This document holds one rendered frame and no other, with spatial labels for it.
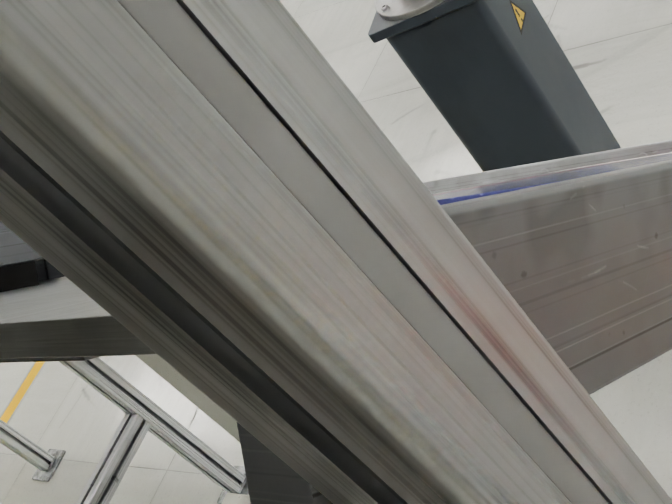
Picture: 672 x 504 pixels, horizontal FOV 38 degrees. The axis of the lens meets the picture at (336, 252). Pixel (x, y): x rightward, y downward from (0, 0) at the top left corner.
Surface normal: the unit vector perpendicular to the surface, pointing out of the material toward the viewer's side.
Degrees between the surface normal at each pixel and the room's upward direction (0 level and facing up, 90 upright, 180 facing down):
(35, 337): 47
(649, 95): 0
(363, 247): 90
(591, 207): 90
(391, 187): 90
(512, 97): 90
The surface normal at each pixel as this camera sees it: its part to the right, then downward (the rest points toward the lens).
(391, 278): 0.73, -0.09
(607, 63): -0.57, -0.62
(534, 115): -0.25, 0.76
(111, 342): -0.66, 0.15
